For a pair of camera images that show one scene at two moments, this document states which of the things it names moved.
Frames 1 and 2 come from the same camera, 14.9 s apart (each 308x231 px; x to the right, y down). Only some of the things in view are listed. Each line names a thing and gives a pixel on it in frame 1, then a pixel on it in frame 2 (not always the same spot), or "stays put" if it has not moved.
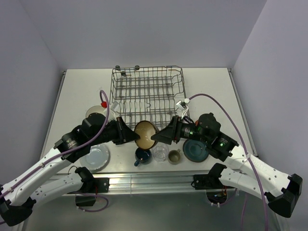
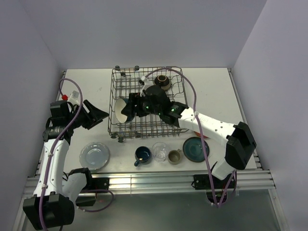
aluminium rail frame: (150, 184) stays put
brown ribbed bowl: (145, 130) → (163, 81)
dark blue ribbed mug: (143, 156) stays put
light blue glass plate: (97, 158) stays put
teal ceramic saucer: (195, 151) stays put
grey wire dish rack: (148, 93) stays put
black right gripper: (171, 131) → (129, 109)
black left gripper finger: (122, 141) → (94, 122)
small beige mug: (173, 156) stays put
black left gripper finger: (127, 134) → (94, 114)
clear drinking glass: (160, 151) stays put
